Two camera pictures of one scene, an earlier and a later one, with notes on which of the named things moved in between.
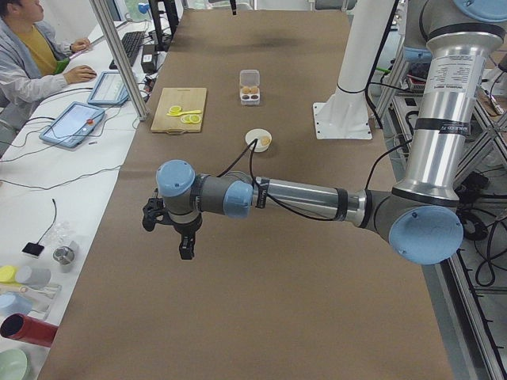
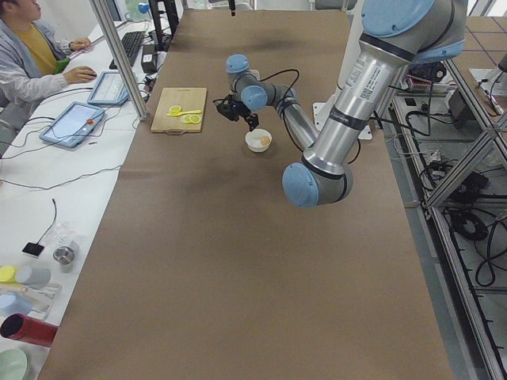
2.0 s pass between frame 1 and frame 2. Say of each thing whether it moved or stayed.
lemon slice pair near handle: stayed
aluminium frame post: stayed
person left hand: stayed
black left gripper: moved
